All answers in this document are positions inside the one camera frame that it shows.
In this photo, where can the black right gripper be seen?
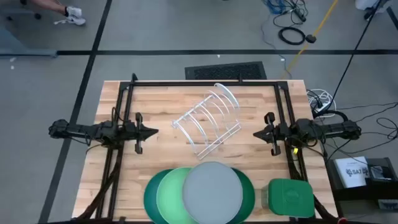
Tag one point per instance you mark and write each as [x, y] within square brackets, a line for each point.
[275, 133]

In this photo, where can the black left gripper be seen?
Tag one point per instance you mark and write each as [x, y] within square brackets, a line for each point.
[139, 133]

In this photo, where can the dark green plate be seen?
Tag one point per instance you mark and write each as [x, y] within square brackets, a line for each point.
[248, 196]
[150, 199]

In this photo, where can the grey plate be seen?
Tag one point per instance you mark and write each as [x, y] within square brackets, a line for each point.
[211, 193]

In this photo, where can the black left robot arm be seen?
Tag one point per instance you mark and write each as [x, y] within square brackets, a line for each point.
[93, 130]

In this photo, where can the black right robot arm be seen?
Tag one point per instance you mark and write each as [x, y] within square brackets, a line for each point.
[335, 129]

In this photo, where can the white power strip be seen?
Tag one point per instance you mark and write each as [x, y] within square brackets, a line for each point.
[323, 107]

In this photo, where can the green-lidded detergent tub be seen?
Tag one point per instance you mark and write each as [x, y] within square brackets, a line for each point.
[290, 197]

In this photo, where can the light green plate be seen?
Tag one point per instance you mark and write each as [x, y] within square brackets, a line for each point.
[171, 196]

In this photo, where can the black floor vent grate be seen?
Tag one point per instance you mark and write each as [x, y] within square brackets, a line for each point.
[227, 71]

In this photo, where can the white printed booklet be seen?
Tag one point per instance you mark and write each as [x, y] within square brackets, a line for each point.
[351, 171]

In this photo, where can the black power adapter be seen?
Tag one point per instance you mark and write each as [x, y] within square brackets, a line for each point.
[311, 39]

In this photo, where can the black storage box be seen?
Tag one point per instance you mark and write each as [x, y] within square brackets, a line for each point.
[357, 193]

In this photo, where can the small black device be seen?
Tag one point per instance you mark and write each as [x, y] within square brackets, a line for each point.
[381, 171]

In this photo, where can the black power strip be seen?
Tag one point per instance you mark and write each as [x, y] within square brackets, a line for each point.
[300, 15]

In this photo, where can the person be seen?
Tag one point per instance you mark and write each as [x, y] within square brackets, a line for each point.
[74, 12]

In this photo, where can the grey desk foot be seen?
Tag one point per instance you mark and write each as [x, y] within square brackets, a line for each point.
[31, 53]

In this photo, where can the office chair base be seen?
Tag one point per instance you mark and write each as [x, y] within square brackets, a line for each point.
[18, 12]

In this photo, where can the black metal table frame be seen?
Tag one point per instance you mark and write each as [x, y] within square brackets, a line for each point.
[202, 83]

